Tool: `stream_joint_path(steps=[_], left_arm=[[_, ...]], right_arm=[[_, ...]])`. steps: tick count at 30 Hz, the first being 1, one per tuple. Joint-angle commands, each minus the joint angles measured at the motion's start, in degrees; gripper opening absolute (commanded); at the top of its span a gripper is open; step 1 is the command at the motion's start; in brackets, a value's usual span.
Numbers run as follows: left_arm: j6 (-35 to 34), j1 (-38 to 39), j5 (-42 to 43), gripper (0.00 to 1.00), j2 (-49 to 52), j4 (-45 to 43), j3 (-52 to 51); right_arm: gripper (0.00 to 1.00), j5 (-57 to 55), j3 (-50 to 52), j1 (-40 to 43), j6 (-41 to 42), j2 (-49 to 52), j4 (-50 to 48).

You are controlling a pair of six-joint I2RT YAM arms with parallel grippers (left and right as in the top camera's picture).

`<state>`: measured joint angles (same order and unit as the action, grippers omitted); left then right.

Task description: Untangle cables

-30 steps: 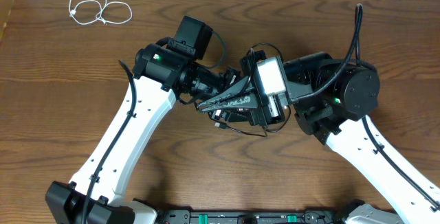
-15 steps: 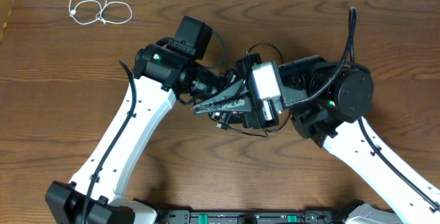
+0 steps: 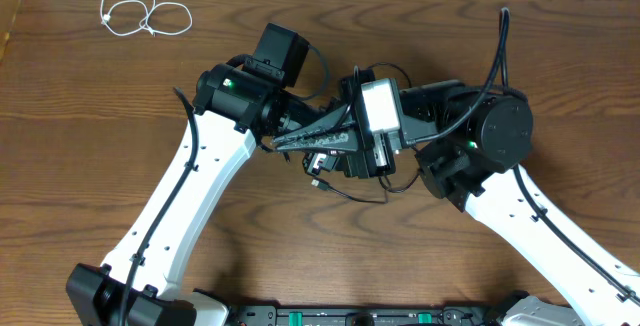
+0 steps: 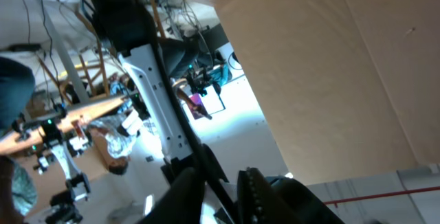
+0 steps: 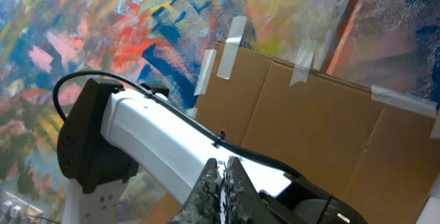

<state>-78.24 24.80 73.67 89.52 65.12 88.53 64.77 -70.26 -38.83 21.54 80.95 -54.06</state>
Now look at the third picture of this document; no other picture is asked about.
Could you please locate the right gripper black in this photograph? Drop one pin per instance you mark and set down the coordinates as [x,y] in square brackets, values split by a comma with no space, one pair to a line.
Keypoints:
[372,155]

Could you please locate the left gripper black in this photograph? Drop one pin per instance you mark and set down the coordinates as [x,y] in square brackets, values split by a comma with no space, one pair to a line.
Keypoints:
[310,163]

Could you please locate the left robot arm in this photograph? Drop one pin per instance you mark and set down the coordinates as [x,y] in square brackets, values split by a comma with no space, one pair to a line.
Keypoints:
[139,282]

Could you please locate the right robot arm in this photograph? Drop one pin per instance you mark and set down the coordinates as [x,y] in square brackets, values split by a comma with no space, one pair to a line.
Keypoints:
[469,144]

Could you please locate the brown cardboard box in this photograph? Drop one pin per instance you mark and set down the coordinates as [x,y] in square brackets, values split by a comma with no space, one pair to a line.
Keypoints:
[8,13]

